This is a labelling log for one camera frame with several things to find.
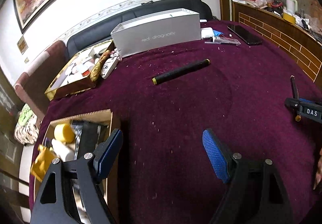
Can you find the brown armchair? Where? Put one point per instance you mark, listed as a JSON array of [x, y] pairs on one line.
[[32, 83]]

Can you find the floral bedding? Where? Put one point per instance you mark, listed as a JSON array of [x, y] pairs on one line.
[[27, 128]]

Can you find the maroon velvet tablecloth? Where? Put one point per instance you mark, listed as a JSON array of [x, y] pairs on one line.
[[164, 174]]

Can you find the black hair comb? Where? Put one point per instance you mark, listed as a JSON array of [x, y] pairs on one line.
[[88, 136]]

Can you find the dark pencil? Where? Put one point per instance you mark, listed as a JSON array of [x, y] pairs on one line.
[[295, 94]]

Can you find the brown cardboard box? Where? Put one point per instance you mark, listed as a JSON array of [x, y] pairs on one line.
[[84, 187]]

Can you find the yellow round jar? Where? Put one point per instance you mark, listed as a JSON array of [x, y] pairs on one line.
[[64, 133]]

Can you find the white small box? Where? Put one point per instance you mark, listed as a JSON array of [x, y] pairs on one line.
[[207, 33]]

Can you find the person's right hand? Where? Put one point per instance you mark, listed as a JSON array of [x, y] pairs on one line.
[[318, 174]]

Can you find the white spray bottle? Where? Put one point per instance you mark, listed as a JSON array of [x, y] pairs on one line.
[[62, 151]]

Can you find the grey shoe box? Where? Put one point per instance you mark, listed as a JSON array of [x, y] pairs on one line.
[[156, 30]]

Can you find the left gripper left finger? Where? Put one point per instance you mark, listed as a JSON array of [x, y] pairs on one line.
[[105, 155]]

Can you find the gold gift box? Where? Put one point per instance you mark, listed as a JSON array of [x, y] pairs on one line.
[[81, 72]]

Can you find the black smartphone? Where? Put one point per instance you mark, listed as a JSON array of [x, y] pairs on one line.
[[249, 38]]

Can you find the clear plastic packet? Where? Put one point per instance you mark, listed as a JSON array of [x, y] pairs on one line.
[[220, 39]]

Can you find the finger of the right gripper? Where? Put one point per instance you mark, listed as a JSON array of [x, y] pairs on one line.
[[307, 101], [293, 104]]

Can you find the white remote control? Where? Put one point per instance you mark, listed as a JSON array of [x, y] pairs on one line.
[[108, 67]]

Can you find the black leather sofa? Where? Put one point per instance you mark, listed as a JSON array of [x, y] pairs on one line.
[[101, 31]]

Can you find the wooden cabinet counter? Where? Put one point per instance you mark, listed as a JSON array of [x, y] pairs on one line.
[[293, 40]]

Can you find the black yellow-capped marker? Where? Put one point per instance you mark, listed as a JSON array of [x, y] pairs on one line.
[[178, 72]]

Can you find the yellow packet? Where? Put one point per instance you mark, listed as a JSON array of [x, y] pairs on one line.
[[42, 162]]

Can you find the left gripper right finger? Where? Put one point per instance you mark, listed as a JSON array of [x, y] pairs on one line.
[[219, 155]]

